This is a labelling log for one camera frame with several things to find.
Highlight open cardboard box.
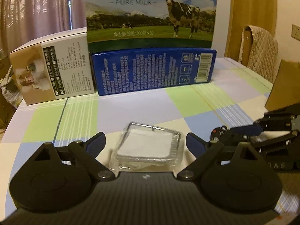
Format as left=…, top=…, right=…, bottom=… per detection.
left=265, top=60, right=300, bottom=111

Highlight pink curtain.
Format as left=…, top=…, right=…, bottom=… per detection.
left=1, top=0, right=86, bottom=57

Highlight clear plastic packaged square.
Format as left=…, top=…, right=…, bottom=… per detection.
left=109, top=122, right=185, bottom=172

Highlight blue flat box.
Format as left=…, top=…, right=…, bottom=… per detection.
left=91, top=47, right=217, bottom=96

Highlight wall socket plate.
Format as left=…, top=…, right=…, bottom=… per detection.
left=291, top=24, right=300, bottom=40

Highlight small black toy car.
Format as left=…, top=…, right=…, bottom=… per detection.
left=210, top=125, right=229, bottom=143

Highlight quilted beige chair cover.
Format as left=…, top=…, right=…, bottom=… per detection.
left=238, top=25, right=278, bottom=82

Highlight wooden door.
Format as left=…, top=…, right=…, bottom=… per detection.
left=225, top=0, right=277, bottom=60

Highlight checked tablecloth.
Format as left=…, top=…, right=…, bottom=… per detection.
left=0, top=57, right=300, bottom=218

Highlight white beige product box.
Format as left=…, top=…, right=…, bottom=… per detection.
left=9, top=27, right=95, bottom=105

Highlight pure milk carton box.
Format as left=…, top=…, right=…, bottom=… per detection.
left=85, top=0, right=217, bottom=53

